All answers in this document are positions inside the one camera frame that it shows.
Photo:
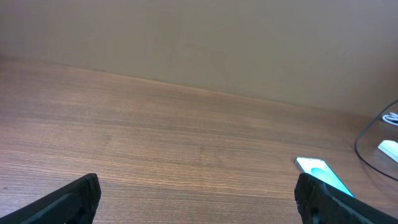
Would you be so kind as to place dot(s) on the white power strip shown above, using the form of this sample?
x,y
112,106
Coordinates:
x,y
390,148

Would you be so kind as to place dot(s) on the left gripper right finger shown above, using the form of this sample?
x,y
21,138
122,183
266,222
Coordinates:
x,y
318,202

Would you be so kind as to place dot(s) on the teal screen smartphone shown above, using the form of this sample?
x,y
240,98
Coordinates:
x,y
321,170

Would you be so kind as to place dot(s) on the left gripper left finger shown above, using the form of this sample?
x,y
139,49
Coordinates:
x,y
76,202

